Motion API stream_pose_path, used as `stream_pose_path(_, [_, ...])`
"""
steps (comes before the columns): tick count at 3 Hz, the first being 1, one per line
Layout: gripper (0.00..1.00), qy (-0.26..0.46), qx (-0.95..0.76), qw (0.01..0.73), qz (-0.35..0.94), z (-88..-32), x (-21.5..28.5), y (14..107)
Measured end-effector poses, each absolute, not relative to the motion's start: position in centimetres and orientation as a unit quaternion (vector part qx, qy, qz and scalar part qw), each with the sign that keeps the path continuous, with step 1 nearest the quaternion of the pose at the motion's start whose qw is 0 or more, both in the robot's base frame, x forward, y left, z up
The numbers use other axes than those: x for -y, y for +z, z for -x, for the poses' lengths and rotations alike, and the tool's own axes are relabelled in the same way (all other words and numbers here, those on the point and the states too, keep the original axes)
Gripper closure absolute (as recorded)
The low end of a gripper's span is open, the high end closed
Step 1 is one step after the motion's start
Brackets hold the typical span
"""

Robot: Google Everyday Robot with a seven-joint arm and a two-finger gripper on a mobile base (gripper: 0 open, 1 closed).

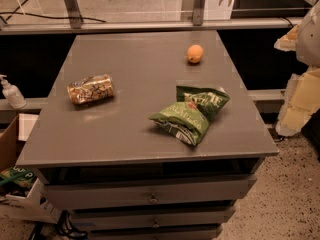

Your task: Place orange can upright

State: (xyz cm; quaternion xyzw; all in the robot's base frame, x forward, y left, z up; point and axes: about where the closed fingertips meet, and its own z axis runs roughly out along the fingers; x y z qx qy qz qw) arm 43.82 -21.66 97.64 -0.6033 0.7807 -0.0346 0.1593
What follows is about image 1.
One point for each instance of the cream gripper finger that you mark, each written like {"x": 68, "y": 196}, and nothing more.
{"x": 288, "y": 41}
{"x": 301, "y": 101}

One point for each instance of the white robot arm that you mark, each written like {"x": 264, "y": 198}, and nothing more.
{"x": 308, "y": 38}

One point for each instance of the orange fruit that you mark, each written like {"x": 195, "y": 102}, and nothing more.
{"x": 195, "y": 54}

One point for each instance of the green chip bag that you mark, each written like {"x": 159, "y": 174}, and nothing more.
{"x": 189, "y": 118}

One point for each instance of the grey drawer cabinet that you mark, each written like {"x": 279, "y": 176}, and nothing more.
{"x": 119, "y": 175}

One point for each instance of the white pump bottle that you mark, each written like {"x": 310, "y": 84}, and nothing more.
{"x": 12, "y": 94}

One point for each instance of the green packet in box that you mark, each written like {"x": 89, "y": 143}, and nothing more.
{"x": 20, "y": 176}

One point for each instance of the cardboard box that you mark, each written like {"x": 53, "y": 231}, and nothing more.
{"x": 21, "y": 192}

